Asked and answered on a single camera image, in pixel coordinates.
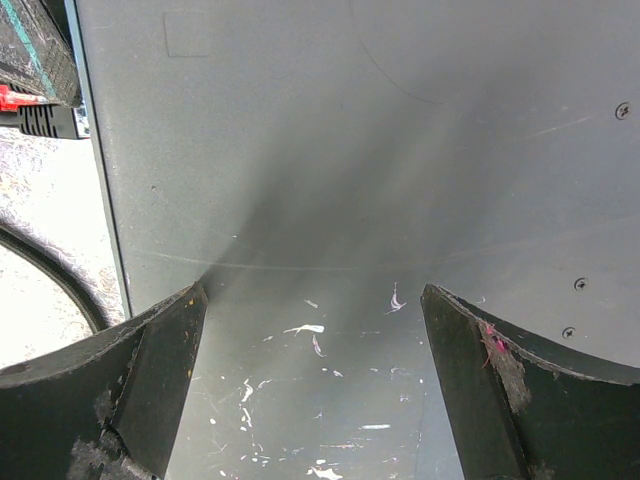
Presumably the black braided cable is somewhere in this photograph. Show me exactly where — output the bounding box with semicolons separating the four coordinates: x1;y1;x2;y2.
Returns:
0;222;111;334

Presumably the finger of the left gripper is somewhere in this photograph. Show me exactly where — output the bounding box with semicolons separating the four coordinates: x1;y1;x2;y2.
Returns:
1;0;82;107

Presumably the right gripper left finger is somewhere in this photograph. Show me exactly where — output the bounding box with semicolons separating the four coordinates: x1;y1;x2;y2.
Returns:
1;282;208;479

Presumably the dark network switch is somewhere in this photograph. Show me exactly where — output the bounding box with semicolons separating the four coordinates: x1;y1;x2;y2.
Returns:
74;1;639;479

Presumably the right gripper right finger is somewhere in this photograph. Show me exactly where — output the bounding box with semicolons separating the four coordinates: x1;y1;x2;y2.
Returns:
421;284;639;479

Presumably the red ethernet cable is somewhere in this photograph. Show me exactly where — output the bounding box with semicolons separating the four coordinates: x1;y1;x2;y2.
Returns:
0;84;49;114

